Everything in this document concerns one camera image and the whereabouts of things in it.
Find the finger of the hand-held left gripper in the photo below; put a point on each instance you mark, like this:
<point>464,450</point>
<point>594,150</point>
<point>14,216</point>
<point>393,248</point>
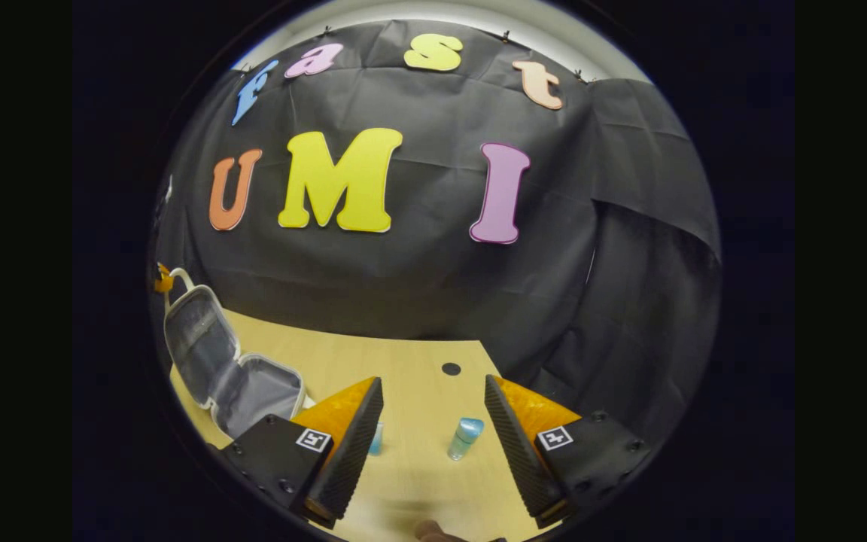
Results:
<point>163,280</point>

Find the blue green skin care bottle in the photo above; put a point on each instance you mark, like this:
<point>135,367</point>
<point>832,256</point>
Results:
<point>463,440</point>

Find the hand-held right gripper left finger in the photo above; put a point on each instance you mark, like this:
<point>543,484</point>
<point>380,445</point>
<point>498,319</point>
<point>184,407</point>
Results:
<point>351,459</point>

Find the white suitcase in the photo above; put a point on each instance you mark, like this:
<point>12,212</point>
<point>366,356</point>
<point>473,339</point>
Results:
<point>253,391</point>

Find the blue white skin care tube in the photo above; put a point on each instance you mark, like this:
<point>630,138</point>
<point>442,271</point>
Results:
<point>378,440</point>

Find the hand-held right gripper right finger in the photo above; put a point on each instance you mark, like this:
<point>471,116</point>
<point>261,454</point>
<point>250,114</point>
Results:
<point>516,452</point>

